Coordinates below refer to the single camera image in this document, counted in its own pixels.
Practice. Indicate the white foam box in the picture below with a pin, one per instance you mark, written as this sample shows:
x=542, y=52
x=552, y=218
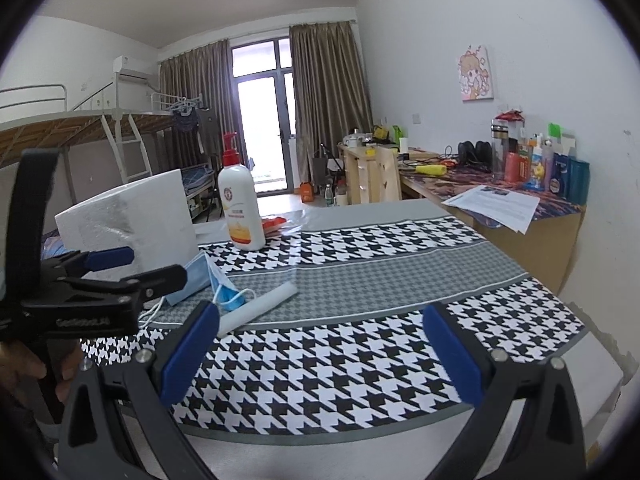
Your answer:
x=135, y=215

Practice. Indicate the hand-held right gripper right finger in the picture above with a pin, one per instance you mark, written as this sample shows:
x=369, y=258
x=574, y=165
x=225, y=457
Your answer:
x=452, y=360

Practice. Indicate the glass balcony door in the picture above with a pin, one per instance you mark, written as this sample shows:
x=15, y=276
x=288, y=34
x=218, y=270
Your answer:
x=262, y=125

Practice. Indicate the blue face mask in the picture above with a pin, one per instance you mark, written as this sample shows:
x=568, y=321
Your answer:
x=227, y=292
x=197, y=280

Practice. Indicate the hanging dark clothes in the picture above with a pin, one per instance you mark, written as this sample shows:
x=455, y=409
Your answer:
x=185, y=120

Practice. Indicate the cartoon wall poster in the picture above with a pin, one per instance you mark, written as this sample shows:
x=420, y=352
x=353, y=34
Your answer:
x=476, y=74

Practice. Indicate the yellow tool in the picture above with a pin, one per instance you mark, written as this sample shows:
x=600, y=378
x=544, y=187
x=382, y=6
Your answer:
x=431, y=169

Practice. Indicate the group of toiletry bottles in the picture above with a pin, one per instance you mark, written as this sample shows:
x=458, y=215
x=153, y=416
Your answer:
x=542, y=165

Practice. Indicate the brown curtain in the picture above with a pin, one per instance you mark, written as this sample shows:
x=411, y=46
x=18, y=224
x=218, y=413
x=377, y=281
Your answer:
x=330, y=110
x=197, y=90

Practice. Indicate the orange plastic jug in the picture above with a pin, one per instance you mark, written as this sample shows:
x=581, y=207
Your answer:
x=306, y=193

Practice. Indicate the printed paper sheets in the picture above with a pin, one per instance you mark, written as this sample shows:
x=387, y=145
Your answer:
x=495, y=207

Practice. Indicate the metal bunk bed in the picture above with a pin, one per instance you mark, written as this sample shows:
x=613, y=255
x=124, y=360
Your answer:
x=50, y=135
x=192, y=180

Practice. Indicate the black white houndstooth cloth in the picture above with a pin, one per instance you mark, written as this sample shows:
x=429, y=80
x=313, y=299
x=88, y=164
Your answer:
x=350, y=280

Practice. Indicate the white foam sheet roll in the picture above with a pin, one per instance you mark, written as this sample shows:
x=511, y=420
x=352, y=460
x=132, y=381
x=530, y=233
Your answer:
x=260, y=307

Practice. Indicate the person's left hand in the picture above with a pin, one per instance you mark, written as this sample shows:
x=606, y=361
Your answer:
x=20, y=365

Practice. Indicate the light wooden desk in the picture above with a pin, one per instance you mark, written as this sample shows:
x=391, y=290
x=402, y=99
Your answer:
x=357, y=170

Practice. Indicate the white lotion pump bottle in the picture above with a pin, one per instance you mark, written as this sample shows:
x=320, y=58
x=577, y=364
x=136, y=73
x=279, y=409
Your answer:
x=242, y=210

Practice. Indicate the white bed ladder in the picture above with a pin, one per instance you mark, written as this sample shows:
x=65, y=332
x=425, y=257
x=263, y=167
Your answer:
x=131, y=152

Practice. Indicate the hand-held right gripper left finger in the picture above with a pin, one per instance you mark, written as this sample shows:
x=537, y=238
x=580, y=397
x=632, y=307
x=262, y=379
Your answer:
x=190, y=355

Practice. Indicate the white air conditioner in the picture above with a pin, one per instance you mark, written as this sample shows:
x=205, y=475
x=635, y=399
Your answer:
x=131, y=67

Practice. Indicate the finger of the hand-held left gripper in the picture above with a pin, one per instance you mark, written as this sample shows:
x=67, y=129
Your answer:
x=160, y=280
x=110, y=258

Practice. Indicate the green bottle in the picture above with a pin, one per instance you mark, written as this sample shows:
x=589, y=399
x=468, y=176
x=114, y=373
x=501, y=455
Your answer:
x=396, y=135

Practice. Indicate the white wall socket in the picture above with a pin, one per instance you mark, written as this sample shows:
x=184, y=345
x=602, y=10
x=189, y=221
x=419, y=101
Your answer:
x=416, y=118

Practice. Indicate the black headphones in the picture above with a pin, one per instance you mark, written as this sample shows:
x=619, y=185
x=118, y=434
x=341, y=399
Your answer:
x=475, y=154

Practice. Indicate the desk with printed cover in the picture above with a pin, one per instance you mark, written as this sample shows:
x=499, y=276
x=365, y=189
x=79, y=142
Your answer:
x=530, y=250

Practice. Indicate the red packet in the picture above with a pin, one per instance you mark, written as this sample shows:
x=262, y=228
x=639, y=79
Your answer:
x=274, y=224

